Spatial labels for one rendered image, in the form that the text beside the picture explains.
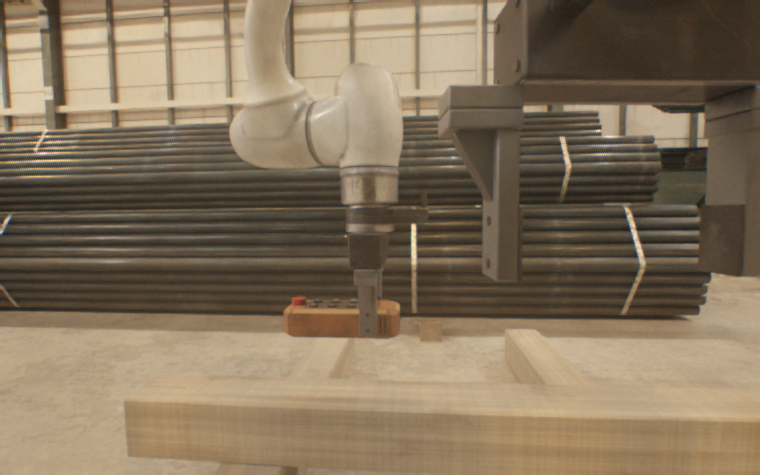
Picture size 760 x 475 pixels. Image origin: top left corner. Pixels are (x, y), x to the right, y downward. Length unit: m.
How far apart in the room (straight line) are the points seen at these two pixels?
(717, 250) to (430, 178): 1.52
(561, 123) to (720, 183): 2.15
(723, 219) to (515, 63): 0.15
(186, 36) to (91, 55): 2.56
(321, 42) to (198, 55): 3.04
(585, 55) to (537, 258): 1.47
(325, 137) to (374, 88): 0.10
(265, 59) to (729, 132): 0.53
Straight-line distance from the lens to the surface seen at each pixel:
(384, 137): 0.56
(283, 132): 0.61
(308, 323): 0.60
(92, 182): 2.33
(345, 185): 0.57
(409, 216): 0.56
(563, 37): 0.23
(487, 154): 0.22
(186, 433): 0.74
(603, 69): 0.23
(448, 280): 1.63
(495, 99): 0.21
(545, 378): 1.01
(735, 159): 0.29
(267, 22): 0.61
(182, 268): 1.89
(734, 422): 0.76
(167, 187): 2.11
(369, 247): 0.53
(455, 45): 9.77
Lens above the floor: 0.50
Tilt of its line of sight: 4 degrees down
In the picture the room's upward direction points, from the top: 1 degrees counter-clockwise
